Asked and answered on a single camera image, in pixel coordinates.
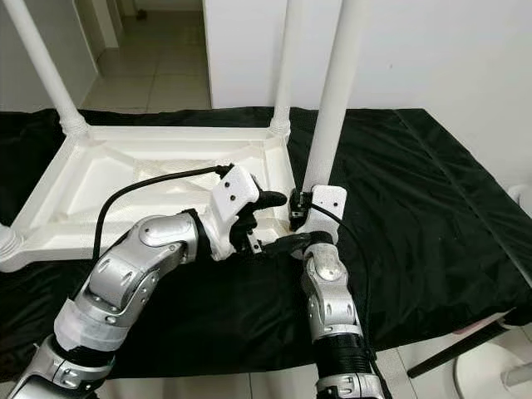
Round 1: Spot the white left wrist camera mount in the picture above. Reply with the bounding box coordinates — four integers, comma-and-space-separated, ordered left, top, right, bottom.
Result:
208, 165, 263, 260

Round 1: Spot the white plastic children table top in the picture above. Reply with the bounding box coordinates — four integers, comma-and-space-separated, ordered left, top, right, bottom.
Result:
0, 121, 300, 273

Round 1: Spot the white domed appliance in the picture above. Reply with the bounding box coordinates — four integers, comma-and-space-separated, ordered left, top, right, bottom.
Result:
507, 185, 532, 209

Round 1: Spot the black fabric table cover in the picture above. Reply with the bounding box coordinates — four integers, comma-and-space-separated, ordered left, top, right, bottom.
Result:
0, 108, 532, 383

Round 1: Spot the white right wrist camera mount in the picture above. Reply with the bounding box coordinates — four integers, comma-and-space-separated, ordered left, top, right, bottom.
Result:
299, 185, 348, 244

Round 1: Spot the white plastic table leg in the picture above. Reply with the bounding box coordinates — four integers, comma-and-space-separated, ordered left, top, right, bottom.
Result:
302, 0, 371, 190
4, 0, 91, 138
270, 0, 304, 138
0, 223, 24, 257

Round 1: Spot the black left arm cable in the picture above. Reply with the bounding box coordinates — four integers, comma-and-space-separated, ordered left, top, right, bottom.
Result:
93, 165, 234, 267

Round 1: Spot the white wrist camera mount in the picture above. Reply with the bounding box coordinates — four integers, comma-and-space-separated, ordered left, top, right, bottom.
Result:
299, 185, 348, 244
208, 165, 263, 260

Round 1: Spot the white standing fan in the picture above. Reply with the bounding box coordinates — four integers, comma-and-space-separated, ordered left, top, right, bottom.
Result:
453, 332, 532, 399

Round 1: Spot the black metal table leg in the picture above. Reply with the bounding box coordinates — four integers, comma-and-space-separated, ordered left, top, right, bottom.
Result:
407, 320, 516, 379

